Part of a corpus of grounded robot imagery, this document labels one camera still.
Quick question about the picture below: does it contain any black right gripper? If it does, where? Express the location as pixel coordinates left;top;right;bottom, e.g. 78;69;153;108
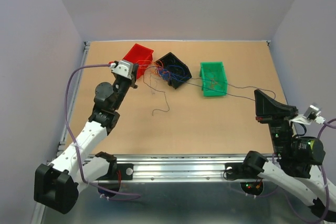
253;88;297;157

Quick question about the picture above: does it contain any thin black cable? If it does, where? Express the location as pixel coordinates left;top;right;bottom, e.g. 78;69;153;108
143;73;170;116

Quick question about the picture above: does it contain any blue thin cable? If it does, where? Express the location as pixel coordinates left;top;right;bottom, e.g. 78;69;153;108
154;63;276;103

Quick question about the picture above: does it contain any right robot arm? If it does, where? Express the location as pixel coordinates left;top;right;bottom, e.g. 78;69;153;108
241;89;335;222

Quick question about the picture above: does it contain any red plastic bin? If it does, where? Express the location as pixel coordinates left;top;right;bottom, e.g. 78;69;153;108
123;44;154;79

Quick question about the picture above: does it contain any black plastic bin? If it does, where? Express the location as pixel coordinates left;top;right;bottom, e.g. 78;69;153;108
154;52;192;89

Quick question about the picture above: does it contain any green plastic bin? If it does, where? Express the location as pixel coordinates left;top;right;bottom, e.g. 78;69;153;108
199;61;228;98

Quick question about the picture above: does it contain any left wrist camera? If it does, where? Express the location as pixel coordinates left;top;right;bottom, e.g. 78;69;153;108
110;60;133;80

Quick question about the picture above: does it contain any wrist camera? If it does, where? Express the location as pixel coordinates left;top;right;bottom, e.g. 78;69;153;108
110;60;133;80
289;103;326;125

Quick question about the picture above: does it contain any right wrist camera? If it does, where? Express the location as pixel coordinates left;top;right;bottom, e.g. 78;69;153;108
289;103;326;125

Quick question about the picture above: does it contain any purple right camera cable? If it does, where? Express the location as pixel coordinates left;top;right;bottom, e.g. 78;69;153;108
271;118;336;223

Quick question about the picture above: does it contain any purple camera cable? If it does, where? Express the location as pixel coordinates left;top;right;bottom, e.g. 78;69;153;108
64;62;141;201
271;118;336;223

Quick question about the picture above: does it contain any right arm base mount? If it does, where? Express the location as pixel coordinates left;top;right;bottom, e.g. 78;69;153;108
223;162;261;181

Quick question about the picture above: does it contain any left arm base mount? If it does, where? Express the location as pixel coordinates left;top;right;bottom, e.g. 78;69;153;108
98;163;134;181

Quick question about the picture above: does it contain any aluminium table frame rail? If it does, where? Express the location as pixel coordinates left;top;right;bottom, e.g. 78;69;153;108
65;41;286;193

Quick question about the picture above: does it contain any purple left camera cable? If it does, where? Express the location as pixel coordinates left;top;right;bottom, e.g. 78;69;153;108
64;62;141;201

